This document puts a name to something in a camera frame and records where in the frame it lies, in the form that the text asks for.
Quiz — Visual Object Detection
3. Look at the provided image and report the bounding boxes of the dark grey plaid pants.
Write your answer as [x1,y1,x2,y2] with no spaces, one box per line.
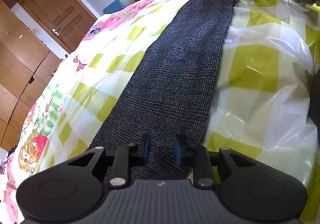
[91,0,234,180]

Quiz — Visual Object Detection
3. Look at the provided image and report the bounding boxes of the checkered floral bed quilt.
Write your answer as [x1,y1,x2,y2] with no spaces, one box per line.
[1,0,319,223]

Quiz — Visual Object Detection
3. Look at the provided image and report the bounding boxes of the blue foam mat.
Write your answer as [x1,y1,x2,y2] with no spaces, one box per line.
[103,0,124,14]

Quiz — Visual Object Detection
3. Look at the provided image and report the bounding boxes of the wooden wardrobe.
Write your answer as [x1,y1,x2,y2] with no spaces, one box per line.
[1,0,49,151]

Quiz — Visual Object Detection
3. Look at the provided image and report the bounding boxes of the brown wooden door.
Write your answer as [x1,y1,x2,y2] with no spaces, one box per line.
[19,0,97,54]

